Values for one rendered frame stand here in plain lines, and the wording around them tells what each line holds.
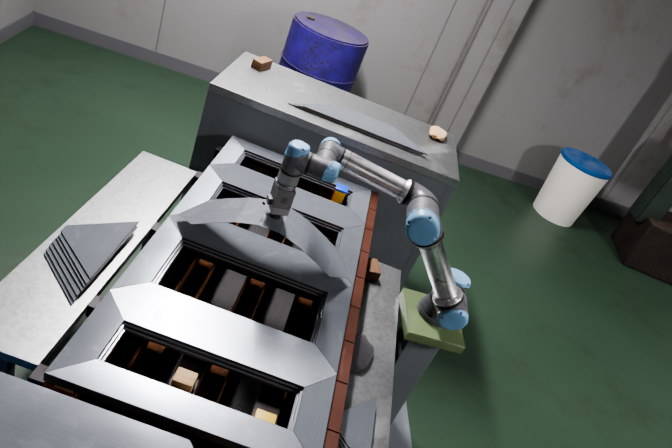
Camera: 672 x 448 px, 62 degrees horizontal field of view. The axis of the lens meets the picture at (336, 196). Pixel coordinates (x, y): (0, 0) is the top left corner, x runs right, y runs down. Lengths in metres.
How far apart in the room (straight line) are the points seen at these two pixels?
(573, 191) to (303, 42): 2.79
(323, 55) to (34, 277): 3.03
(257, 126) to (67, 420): 1.69
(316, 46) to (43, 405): 3.45
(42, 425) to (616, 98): 5.49
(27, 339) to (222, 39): 3.94
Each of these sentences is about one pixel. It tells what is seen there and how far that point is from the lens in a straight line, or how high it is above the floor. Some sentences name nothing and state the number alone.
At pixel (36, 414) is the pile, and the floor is 0.85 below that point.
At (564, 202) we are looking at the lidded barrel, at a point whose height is 0.24.
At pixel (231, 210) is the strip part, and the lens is 2.06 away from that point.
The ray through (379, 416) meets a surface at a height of 0.68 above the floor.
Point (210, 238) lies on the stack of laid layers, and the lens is 2.11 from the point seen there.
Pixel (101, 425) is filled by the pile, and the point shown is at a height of 0.85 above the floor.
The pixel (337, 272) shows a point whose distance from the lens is 2.07.
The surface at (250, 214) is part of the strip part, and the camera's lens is 2.01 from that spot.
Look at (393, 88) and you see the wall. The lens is 5.43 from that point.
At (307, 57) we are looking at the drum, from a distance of 4.51.
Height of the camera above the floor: 2.14
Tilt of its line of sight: 30 degrees down
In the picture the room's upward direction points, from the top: 23 degrees clockwise
